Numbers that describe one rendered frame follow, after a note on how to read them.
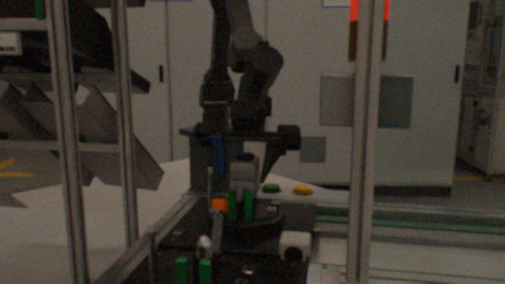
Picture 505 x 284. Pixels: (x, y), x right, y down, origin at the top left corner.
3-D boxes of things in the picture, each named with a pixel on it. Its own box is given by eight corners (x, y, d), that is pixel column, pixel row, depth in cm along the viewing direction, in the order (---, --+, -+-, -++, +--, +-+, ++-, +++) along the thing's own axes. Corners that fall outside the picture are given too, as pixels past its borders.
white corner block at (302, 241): (282, 253, 74) (282, 229, 73) (310, 255, 73) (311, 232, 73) (278, 267, 70) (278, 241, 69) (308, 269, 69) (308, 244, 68)
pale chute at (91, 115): (104, 184, 98) (112, 166, 101) (157, 191, 94) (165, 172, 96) (18, 102, 76) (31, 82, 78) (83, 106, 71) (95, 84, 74)
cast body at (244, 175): (237, 186, 85) (237, 149, 83) (260, 187, 84) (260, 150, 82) (226, 201, 76) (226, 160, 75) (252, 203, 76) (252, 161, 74)
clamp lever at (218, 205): (210, 254, 63) (215, 199, 65) (224, 255, 63) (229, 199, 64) (203, 255, 60) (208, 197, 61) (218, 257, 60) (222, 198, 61)
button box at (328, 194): (258, 209, 108) (258, 184, 107) (349, 215, 105) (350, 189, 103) (252, 220, 102) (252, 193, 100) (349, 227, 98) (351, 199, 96)
